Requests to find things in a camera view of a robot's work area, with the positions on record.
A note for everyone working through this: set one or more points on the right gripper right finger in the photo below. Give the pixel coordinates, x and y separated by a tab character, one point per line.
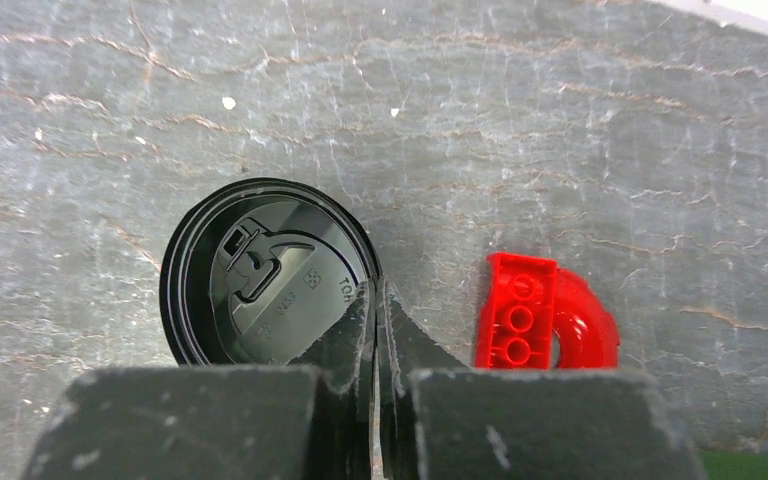
443	420

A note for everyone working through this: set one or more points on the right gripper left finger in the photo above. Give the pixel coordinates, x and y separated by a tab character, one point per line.
308	419

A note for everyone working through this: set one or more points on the green paper bag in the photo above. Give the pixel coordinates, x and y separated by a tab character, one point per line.
735	465

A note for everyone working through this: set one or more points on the red plastic holder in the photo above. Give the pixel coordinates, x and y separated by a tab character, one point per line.
539	316

